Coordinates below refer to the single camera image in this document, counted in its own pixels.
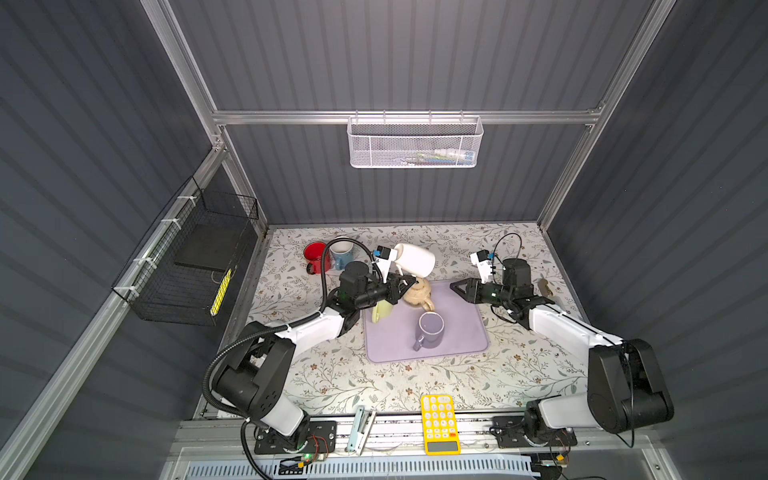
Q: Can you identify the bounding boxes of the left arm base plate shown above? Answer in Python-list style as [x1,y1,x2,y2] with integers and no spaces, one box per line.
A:
[253,419,338,455]

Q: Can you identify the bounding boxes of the purple mug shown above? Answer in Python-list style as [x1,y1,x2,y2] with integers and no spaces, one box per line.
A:
[413,312,445,351]

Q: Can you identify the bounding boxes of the white cream mug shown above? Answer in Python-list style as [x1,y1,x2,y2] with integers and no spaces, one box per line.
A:
[394,243,436,278]

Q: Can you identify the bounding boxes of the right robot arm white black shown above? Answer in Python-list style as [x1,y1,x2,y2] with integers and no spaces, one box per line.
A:
[450,250,675,444]

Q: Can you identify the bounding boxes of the light green stapler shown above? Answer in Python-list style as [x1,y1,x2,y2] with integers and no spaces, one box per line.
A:
[345,405,376,455]

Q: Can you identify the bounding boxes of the pens in white basket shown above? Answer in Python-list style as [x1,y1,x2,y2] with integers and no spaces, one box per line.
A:
[398,148,476,167]

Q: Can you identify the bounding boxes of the lilac plastic tray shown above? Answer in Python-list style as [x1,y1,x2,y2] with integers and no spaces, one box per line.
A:
[360,280,489,363]

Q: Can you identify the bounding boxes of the black wire side basket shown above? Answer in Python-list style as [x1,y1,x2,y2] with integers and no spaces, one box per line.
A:
[112,180,260,326]

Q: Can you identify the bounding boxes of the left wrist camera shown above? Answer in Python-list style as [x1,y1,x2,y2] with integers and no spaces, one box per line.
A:
[373,245,398,282]

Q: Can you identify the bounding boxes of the white wire wall basket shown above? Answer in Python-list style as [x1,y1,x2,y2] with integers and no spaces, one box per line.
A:
[346,115,484,169]

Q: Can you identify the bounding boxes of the beige ceramic teapot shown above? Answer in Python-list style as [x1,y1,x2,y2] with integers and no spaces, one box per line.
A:
[402,277,435,312]

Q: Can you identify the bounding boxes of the light green mug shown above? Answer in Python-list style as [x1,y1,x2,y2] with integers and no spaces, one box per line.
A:
[371,300,393,324]

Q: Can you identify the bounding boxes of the yellow calculator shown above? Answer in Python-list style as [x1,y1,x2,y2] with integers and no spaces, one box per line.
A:
[420,394,461,456]

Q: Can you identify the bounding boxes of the red mug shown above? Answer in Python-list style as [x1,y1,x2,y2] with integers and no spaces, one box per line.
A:
[303,242,332,275]

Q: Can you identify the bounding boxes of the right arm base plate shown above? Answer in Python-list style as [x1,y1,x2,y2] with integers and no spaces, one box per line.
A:
[489,415,577,449]

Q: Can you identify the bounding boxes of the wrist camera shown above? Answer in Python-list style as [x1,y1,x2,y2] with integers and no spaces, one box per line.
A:
[373,245,398,282]
[470,249,495,284]

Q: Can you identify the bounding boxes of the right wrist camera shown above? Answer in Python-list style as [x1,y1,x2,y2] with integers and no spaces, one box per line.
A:
[470,249,495,284]

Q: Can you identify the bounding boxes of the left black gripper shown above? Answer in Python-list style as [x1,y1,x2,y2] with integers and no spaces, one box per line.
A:
[353,272,414,312]

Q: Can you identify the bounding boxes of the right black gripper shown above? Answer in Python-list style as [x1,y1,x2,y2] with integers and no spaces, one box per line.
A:
[451,278,512,309]

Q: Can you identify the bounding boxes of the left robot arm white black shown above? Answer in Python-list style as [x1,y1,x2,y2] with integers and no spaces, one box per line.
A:
[202,238,416,449]

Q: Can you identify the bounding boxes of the blue floral mug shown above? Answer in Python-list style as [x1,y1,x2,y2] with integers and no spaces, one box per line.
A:
[330,241,355,271]

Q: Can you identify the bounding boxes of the floral table mat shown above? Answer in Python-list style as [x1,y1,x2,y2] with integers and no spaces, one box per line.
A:
[247,223,587,414]

